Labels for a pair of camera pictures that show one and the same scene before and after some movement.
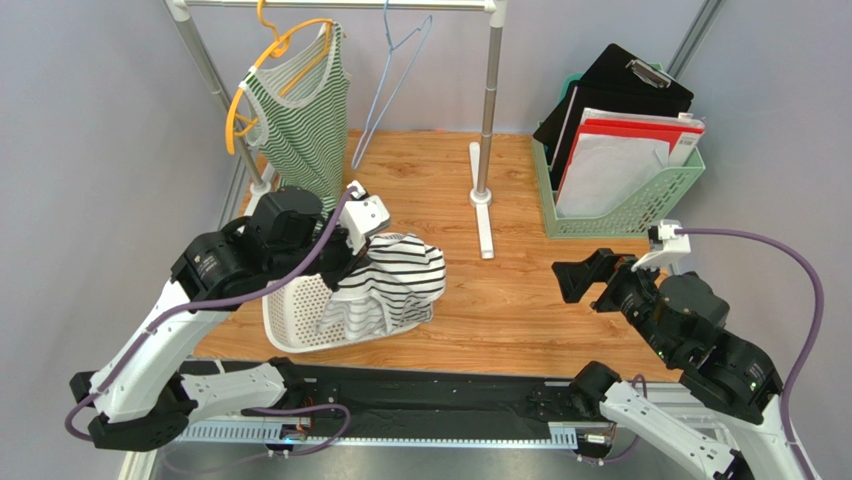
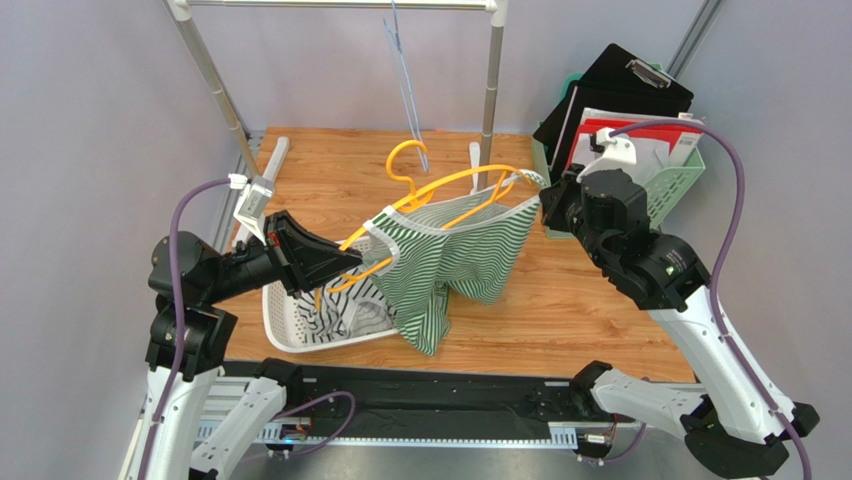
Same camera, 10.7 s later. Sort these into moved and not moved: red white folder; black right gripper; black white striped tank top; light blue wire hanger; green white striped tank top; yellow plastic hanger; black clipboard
Moved: light blue wire hanger; black white striped tank top; yellow plastic hanger; black right gripper; green white striped tank top
Not moved: black clipboard; red white folder
